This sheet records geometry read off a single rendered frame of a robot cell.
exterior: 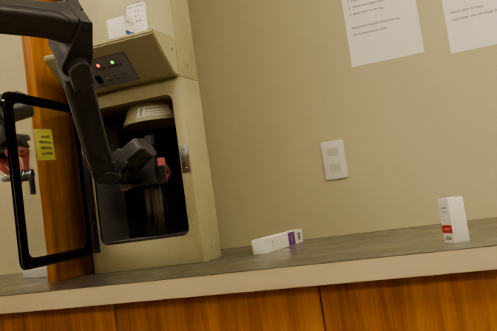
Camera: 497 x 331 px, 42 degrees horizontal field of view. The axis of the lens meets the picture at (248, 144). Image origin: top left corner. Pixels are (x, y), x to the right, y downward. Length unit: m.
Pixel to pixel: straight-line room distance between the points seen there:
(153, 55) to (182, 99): 0.13
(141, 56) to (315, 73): 0.59
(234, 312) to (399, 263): 0.35
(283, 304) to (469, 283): 0.34
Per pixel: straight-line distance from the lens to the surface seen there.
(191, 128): 1.66
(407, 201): 1.90
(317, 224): 1.96
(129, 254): 1.72
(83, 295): 1.44
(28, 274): 2.04
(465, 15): 1.94
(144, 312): 1.40
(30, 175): 1.53
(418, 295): 1.21
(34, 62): 1.80
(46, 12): 1.18
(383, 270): 1.19
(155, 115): 1.71
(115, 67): 1.67
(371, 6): 1.98
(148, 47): 1.61
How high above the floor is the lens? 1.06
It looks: 5 degrees up
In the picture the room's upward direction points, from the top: 8 degrees counter-clockwise
